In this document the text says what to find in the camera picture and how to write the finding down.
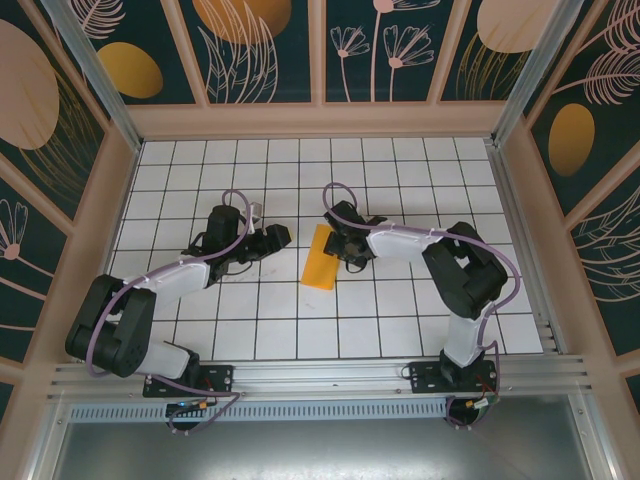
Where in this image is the yellow-orange cloth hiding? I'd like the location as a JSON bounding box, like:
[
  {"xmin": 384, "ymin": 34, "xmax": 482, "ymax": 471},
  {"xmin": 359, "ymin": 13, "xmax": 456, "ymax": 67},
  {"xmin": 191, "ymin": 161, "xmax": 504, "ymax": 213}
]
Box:
[{"xmin": 300, "ymin": 223, "xmax": 342, "ymax": 292}]

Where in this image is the grey metal sheet panel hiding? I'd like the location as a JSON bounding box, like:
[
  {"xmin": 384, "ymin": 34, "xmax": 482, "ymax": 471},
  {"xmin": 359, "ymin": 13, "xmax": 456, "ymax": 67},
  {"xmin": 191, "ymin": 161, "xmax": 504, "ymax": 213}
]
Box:
[{"xmin": 29, "ymin": 418, "xmax": 612, "ymax": 480}]

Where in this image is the small controller board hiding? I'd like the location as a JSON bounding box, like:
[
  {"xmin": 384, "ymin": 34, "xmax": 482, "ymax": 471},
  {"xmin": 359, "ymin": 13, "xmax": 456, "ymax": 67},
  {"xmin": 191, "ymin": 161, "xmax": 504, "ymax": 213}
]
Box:
[
  {"xmin": 462, "ymin": 394, "xmax": 502, "ymax": 416},
  {"xmin": 165, "ymin": 399, "xmax": 211, "ymax": 417}
]

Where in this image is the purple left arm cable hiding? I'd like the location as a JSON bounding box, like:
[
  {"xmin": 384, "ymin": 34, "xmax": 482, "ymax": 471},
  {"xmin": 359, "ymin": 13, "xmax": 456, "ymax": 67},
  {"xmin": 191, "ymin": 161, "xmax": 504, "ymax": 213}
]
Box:
[{"xmin": 85, "ymin": 189, "xmax": 262, "ymax": 436}]

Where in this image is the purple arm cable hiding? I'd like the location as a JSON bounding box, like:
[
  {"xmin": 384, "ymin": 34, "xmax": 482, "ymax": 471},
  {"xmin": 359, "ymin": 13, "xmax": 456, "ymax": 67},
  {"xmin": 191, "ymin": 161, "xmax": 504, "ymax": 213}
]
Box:
[
  {"xmin": 321, "ymin": 181, "xmax": 522, "ymax": 432},
  {"xmin": 85, "ymin": 189, "xmax": 262, "ymax": 436}
]

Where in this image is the long aluminium mounting rail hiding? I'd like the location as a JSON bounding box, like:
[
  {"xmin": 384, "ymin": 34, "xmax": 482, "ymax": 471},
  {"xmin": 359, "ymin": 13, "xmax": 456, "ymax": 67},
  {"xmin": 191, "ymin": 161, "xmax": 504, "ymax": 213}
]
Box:
[{"xmin": 47, "ymin": 354, "xmax": 595, "ymax": 404}]

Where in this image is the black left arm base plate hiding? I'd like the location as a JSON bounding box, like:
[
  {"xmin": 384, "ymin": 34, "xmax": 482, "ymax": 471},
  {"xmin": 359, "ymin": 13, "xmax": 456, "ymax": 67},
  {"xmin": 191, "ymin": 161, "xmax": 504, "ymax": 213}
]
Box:
[{"xmin": 143, "ymin": 364, "xmax": 235, "ymax": 399}]

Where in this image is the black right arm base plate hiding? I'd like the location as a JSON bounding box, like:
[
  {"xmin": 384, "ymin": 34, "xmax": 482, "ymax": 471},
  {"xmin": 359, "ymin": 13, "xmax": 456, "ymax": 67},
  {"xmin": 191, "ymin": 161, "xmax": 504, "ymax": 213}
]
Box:
[{"xmin": 408, "ymin": 360, "xmax": 502, "ymax": 394}]

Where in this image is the slotted grey cable duct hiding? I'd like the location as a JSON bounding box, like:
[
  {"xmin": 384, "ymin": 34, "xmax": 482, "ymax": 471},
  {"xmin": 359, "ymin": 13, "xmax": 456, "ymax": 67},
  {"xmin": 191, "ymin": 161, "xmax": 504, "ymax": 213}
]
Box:
[{"xmin": 67, "ymin": 399, "xmax": 451, "ymax": 422}]

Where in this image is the aluminium side rail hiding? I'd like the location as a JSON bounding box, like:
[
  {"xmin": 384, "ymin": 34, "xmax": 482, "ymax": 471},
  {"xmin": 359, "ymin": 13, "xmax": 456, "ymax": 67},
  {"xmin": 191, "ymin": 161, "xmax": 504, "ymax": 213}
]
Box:
[{"xmin": 487, "ymin": 142, "xmax": 570, "ymax": 355}]

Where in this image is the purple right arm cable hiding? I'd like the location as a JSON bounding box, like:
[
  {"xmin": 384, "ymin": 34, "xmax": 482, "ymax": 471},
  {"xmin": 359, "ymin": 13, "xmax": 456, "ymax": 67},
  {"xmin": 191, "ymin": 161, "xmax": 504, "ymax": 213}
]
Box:
[{"xmin": 321, "ymin": 181, "xmax": 522, "ymax": 432}]

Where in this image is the aluminium frame post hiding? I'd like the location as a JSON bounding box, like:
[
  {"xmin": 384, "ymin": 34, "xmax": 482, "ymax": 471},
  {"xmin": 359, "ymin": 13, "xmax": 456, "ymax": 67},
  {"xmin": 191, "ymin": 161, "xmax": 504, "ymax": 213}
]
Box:
[
  {"xmin": 40, "ymin": 0, "xmax": 145, "ymax": 152},
  {"xmin": 490, "ymin": 0, "xmax": 599, "ymax": 147}
]

